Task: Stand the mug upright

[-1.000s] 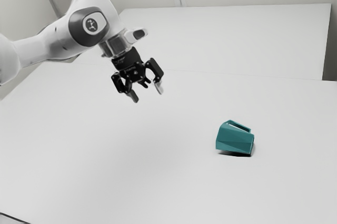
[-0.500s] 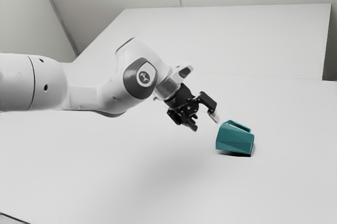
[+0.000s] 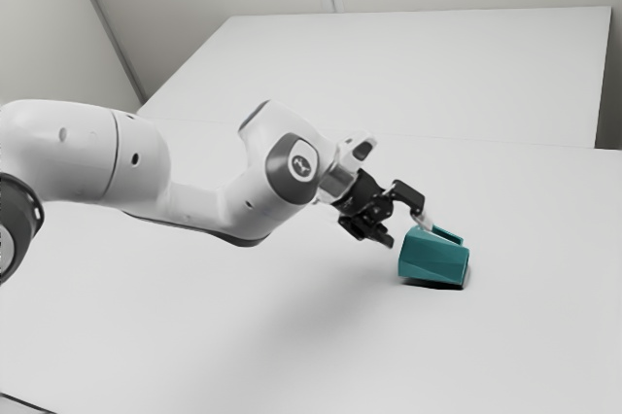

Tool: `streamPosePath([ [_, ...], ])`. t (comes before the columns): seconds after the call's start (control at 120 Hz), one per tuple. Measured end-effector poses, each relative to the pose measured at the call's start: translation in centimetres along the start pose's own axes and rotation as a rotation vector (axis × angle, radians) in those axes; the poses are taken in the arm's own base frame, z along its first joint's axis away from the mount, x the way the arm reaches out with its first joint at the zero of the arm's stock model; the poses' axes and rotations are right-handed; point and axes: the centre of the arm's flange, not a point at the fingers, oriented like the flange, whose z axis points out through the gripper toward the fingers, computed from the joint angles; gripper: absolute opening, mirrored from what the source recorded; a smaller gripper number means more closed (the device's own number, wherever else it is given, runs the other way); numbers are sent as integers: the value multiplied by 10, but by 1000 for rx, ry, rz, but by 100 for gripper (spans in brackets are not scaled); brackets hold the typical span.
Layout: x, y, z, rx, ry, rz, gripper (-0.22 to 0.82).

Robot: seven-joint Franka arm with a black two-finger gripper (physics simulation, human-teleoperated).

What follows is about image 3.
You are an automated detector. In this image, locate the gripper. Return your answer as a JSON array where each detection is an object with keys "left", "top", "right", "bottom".
[{"left": 331, "top": 168, "right": 434, "bottom": 249}]

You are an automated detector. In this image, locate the teal faceted mug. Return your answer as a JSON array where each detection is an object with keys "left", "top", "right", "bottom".
[{"left": 396, "top": 224, "right": 471, "bottom": 290}]

